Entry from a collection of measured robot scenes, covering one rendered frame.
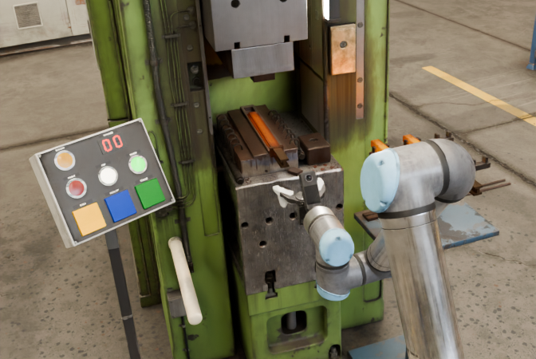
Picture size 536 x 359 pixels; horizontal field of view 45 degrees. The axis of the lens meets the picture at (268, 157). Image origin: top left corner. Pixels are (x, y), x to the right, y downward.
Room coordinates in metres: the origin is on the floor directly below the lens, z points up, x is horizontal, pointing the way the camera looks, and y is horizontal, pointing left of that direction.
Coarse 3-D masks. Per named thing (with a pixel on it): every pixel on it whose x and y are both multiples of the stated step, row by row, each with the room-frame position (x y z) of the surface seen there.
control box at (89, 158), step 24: (72, 144) 1.69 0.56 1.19; (96, 144) 1.72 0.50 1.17; (120, 144) 1.75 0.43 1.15; (144, 144) 1.79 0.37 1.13; (48, 168) 1.62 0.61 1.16; (72, 168) 1.65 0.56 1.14; (96, 168) 1.68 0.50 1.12; (120, 168) 1.71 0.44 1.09; (144, 168) 1.74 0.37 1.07; (48, 192) 1.60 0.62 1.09; (96, 192) 1.64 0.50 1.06; (168, 192) 1.74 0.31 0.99; (72, 216) 1.57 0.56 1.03; (72, 240) 1.53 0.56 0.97
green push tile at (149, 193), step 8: (144, 184) 1.71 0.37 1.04; (152, 184) 1.72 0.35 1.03; (136, 192) 1.69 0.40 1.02; (144, 192) 1.70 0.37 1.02; (152, 192) 1.71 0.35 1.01; (160, 192) 1.72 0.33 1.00; (144, 200) 1.68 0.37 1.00; (152, 200) 1.69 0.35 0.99; (160, 200) 1.70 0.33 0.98; (144, 208) 1.67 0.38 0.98
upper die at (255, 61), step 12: (252, 48) 1.95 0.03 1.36; (264, 48) 1.96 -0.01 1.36; (276, 48) 1.97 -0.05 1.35; (288, 48) 1.98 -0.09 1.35; (228, 60) 1.99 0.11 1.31; (240, 60) 1.94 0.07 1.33; (252, 60) 1.95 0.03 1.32; (264, 60) 1.96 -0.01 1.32; (276, 60) 1.97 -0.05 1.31; (288, 60) 1.98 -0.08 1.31; (240, 72) 1.94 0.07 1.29; (252, 72) 1.95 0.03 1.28; (264, 72) 1.96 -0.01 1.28; (276, 72) 1.97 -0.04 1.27
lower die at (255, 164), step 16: (240, 112) 2.32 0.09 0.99; (224, 128) 2.21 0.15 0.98; (240, 128) 2.17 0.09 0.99; (272, 128) 2.15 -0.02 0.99; (256, 144) 2.03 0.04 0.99; (288, 144) 2.01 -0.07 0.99; (240, 160) 1.94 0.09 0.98; (256, 160) 1.95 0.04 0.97; (272, 160) 1.96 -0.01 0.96; (288, 160) 1.97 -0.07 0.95
